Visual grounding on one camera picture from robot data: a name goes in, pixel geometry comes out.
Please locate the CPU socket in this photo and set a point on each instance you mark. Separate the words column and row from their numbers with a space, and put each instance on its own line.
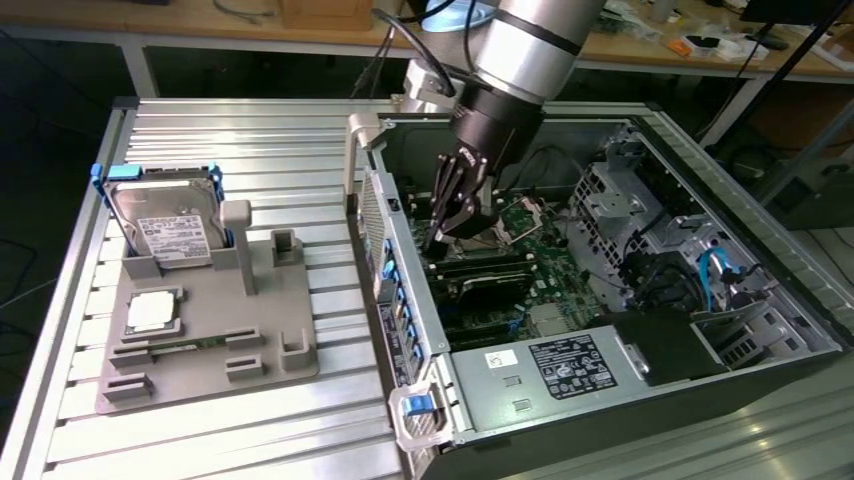
column 476, row 245

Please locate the white tray with black part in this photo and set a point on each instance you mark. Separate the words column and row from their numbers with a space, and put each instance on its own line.
column 723, row 47

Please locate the wooden workbench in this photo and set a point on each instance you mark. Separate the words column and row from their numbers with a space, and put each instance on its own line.
column 80, row 20

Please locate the black fan shroud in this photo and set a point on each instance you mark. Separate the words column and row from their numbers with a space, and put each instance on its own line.
column 663, row 345

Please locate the blue case latch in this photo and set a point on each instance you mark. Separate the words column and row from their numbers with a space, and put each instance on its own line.
column 415, row 405

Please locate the black open PC case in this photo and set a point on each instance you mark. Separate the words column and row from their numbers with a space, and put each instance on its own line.
column 767, row 380

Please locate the silver chipset heatsink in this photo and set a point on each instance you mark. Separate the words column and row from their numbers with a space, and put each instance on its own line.
column 550, row 320

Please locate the green RAM stick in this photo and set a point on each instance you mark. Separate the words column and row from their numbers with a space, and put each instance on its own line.
column 189, row 345

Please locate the silver CPU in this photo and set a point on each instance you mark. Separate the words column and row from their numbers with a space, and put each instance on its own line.
column 153, row 312

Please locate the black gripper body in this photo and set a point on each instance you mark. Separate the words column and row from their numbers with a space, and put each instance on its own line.
column 493, row 125

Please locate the dark box on floor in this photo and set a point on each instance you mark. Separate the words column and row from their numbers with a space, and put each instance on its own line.
column 814, row 195

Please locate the black slanted pole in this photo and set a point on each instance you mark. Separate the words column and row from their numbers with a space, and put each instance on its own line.
column 787, row 60

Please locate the hard disk with blue carrier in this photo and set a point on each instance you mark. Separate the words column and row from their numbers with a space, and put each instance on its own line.
column 167, row 220

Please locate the metal socket cover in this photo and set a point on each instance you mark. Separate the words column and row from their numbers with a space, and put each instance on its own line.
column 523, row 215

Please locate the grey parts rack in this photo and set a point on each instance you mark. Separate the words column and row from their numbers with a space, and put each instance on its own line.
column 207, row 370

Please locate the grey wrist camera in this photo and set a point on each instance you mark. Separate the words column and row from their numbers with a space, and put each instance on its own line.
column 423, row 80

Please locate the metal disk bay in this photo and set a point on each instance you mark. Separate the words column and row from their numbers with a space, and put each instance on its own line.
column 612, row 210

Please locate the orange small box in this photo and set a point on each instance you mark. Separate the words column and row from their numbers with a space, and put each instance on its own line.
column 679, row 46

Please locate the grey power supply unit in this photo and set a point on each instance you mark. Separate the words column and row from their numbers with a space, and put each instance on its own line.
column 500, row 380

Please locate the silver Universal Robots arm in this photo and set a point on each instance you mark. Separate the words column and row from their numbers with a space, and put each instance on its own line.
column 527, row 50

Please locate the black graphics card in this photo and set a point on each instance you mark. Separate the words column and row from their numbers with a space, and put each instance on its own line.
column 493, row 292

